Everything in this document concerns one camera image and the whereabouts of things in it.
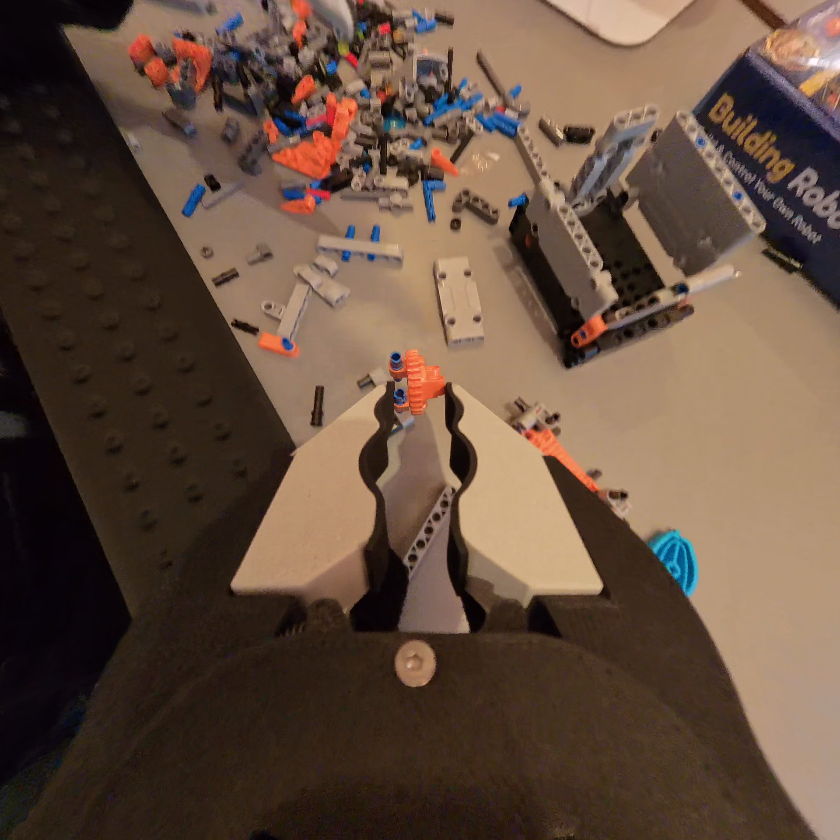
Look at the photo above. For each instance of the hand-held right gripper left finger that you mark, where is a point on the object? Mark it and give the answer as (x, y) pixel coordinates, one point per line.
(302, 525)

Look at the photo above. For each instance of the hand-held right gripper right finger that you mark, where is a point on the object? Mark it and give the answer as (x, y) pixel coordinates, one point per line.
(525, 525)

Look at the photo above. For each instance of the orange gear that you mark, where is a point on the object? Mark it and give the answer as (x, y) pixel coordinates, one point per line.
(420, 387)

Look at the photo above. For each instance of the grey black robot model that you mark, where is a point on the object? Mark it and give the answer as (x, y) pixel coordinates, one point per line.
(577, 249)

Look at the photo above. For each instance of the orange grey small subassembly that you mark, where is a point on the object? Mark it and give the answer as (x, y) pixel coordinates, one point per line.
(548, 446)

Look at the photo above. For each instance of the plain grey beam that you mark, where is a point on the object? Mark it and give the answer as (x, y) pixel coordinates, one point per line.
(430, 531)

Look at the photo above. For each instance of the black pin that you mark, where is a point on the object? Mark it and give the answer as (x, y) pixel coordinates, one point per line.
(781, 257)
(224, 277)
(317, 405)
(244, 326)

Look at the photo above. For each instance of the teal brick separator tool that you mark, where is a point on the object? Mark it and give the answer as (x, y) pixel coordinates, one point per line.
(676, 561)

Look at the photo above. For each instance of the orange blue connector piece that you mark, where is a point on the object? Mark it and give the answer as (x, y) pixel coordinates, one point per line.
(279, 344)

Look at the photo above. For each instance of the short light grey beam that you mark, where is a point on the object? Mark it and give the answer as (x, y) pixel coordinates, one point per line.
(293, 312)

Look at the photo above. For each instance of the grey flat panel piece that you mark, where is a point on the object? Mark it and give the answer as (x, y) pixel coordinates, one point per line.
(459, 302)

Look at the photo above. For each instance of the light grey connector pieces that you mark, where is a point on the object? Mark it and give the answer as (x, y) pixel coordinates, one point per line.
(328, 289)

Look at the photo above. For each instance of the grey angled connector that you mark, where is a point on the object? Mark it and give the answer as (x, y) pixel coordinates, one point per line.
(260, 254)

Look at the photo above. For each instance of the black perforated panel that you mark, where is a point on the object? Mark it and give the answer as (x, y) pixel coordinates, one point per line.
(98, 328)

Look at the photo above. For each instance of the orange wedge piece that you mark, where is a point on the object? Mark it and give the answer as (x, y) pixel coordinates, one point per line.
(298, 205)

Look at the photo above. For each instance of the grey ribbed axle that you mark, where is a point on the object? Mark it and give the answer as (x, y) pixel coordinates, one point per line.
(223, 195)

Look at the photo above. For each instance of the blue pin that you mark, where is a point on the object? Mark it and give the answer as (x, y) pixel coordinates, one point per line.
(193, 200)

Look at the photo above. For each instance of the small black connector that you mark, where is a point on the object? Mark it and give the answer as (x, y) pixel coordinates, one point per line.
(212, 182)

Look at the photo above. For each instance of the long grey beam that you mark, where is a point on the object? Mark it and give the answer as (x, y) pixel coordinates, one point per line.
(533, 161)

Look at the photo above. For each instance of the orange cone piece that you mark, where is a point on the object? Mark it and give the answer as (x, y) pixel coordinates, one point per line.
(445, 162)

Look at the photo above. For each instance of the black connector piece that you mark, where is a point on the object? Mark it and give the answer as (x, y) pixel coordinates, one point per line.
(579, 133)

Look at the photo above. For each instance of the grey axle connector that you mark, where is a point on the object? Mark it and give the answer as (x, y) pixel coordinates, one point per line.
(550, 130)

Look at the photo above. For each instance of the pile of plastic building pieces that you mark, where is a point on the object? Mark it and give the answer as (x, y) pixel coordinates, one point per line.
(341, 118)

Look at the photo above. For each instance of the robot kit box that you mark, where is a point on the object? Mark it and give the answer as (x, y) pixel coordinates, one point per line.
(774, 164)

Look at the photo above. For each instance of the dark grey axle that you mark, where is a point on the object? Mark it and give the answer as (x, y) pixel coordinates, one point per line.
(493, 73)

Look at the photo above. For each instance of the wooden board document stand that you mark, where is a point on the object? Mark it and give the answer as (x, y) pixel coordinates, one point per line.
(623, 16)

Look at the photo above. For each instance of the grey frame with black pins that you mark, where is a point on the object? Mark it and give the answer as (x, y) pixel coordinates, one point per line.
(375, 377)

